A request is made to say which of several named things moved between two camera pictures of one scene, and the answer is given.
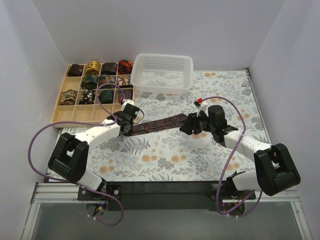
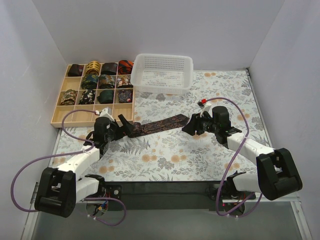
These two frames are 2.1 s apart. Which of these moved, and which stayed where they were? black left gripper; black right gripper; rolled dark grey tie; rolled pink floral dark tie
Moved: black left gripper
Stayed: black right gripper; rolled pink floral dark tie; rolled dark grey tie
